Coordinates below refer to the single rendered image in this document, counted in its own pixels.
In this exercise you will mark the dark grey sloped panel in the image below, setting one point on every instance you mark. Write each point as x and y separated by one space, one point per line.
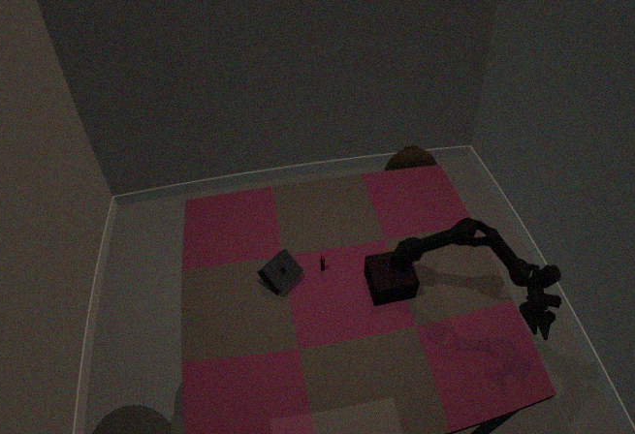
279 272

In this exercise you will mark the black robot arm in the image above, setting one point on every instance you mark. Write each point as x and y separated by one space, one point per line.
411 249

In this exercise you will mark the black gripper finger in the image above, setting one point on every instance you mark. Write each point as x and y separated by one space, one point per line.
544 327
531 319

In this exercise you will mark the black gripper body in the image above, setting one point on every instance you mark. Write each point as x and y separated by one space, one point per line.
533 303

